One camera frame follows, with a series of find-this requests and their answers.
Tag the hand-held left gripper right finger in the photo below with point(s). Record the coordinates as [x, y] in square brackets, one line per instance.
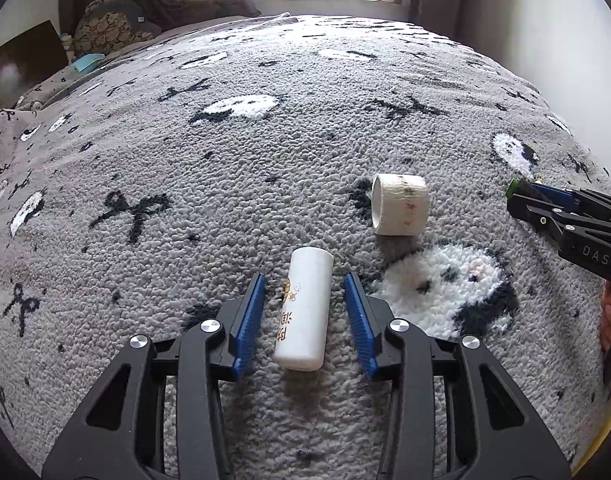
[358, 320]

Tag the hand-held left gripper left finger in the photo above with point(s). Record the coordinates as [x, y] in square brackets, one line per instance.
[248, 320]

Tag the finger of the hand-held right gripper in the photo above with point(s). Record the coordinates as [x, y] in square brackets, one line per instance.
[555, 193]
[533, 210]

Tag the white bottle with yellow print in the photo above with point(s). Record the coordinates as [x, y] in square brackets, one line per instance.
[305, 310]

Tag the white tape roll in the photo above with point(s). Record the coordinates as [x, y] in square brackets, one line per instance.
[405, 205]

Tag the grey printed blanket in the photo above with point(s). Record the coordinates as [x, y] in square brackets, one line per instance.
[235, 185]

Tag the teal flat item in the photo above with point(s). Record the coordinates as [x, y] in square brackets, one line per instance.
[88, 62]

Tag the patterned dark pillow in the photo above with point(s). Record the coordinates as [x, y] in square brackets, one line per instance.
[110, 22]

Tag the dark wooden headboard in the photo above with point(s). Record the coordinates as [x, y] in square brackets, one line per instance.
[15, 70]

